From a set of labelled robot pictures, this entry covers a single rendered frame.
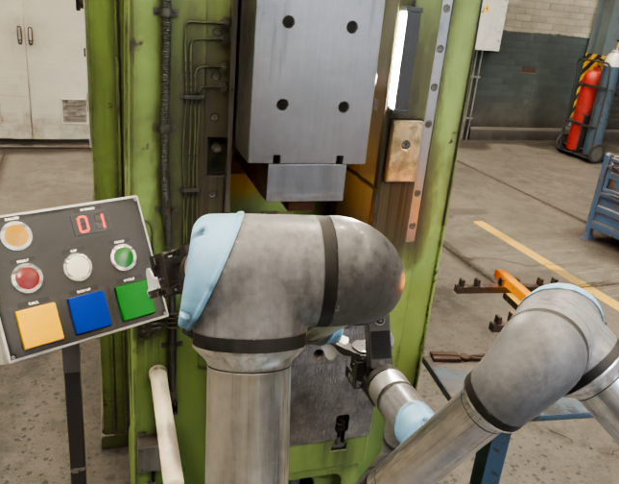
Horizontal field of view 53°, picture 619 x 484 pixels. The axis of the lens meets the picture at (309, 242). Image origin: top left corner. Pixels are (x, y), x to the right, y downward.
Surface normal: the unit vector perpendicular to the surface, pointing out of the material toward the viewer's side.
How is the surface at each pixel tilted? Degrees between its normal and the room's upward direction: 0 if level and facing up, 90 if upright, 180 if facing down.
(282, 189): 90
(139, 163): 90
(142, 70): 90
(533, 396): 81
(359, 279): 73
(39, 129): 90
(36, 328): 60
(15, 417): 0
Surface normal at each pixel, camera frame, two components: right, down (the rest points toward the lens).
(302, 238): 0.17, -0.56
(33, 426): 0.09, -0.93
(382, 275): 0.71, 0.04
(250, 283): 0.18, 0.03
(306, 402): 0.29, 0.37
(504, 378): -0.58, -0.25
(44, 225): 0.62, -0.18
